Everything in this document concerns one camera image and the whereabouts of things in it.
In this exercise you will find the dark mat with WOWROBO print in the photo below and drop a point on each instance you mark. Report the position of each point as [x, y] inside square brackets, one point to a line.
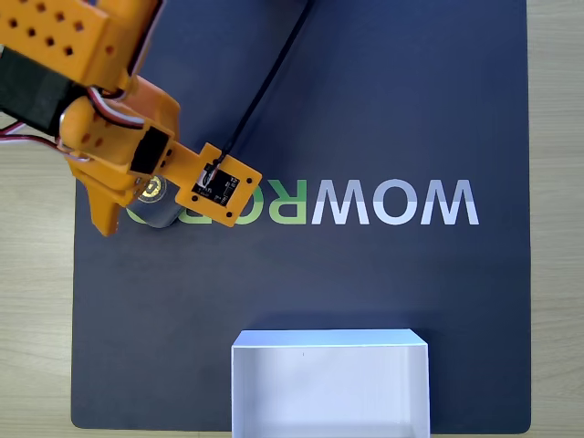
[365, 114]

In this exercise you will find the white open box bin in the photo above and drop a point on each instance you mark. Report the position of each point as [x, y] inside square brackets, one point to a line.
[328, 392]

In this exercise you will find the grey case with gold emblem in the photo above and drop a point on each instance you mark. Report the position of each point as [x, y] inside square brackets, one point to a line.
[157, 214]

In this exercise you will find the orange mounted camera board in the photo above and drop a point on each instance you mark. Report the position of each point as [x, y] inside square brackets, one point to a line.
[246, 178]

